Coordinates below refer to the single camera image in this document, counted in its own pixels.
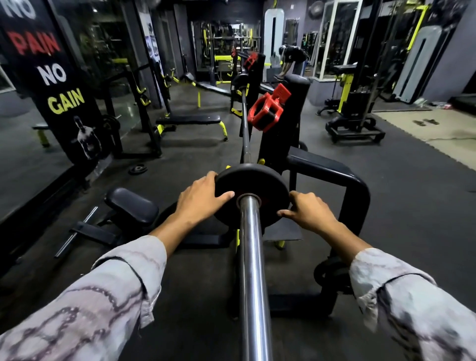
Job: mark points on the person's right hand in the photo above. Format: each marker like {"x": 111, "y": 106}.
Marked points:
{"x": 314, "y": 215}

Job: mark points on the person's left hand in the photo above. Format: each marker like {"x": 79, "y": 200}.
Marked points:
{"x": 195, "y": 202}

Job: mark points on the person's left thumb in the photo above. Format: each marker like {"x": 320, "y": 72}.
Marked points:
{"x": 225, "y": 196}

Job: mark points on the person's right thumb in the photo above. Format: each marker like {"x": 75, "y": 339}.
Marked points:
{"x": 287, "y": 213}

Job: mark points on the person's left forearm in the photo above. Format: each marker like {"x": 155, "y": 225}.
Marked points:
{"x": 93, "y": 293}

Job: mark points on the person's right forearm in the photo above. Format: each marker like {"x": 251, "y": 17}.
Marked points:
{"x": 401, "y": 297}

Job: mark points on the black bench press rack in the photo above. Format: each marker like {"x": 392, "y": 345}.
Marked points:
{"x": 327, "y": 171}

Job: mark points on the steel barbell bar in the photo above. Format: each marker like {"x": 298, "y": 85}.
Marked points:
{"x": 253, "y": 267}

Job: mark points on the black stored weight plate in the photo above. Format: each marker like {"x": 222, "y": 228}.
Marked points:
{"x": 331, "y": 275}

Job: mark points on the black flat bench yellow legs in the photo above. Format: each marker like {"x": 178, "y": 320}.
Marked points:
{"x": 187, "y": 119}

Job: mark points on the small black weight plate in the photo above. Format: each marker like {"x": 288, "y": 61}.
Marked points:
{"x": 138, "y": 169}

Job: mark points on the large red barbell collar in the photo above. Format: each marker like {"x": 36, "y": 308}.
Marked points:
{"x": 264, "y": 109}

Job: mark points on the black padded seat bench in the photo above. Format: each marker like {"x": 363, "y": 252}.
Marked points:
{"x": 130, "y": 206}

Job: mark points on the black incline bench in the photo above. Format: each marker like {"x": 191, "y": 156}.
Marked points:
{"x": 202, "y": 86}

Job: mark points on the black squat rack yellow hooks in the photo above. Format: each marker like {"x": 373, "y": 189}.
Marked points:
{"x": 147, "y": 111}

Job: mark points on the black rubber weight plate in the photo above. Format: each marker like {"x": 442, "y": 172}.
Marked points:
{"x": 239, "y": 81}

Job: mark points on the black and yellow gym machine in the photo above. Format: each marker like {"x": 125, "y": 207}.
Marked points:
{"x": 353, "y": 108}

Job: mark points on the small red barbell collar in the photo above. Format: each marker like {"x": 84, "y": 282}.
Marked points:
{"x": 251, "y": 60}

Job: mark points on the white machine cover panel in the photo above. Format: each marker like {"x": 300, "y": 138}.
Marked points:
{"x": 268, "y": 37}

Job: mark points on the pair of dark slippers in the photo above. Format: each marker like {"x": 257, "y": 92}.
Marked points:
{"x": 425, "y": 122}

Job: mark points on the beige floor mat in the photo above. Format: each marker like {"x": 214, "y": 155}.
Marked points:
{"x": 435, "y": 137}

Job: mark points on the white framed mirror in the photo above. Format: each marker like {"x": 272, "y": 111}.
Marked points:
{"x": 336, "y": 41}

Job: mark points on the grey machine cover panel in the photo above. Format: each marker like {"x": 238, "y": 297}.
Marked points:
{"x": 412, "y": 67}

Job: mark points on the black printed banner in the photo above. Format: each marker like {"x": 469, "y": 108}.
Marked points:
{"x": 55, "y": 85}

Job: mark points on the grey exercise ball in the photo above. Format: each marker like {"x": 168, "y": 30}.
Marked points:
{"x": 316, "y": 9}

